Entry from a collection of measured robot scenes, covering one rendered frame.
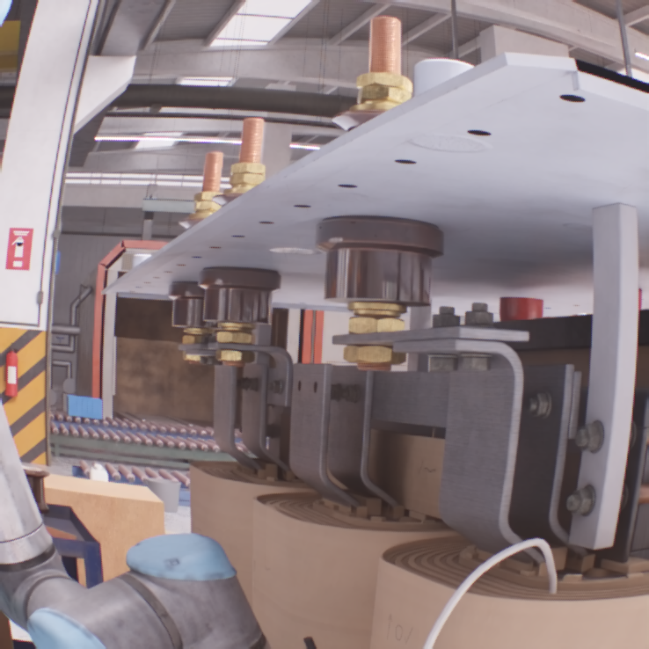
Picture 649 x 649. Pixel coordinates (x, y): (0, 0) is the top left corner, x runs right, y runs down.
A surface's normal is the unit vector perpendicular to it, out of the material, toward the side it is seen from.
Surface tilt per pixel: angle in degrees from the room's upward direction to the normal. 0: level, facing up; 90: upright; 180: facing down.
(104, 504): 90
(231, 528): 90
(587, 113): 180
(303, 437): 90
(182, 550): 19
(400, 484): 90
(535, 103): 180
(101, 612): 43
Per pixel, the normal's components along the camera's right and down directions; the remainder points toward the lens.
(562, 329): -0.95, -0.07
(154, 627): 0.58, -0.18
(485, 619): -0.80, -0.07
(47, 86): 0.29, -0.04
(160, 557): -0.21, -0.97
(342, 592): -0.51, -0.07
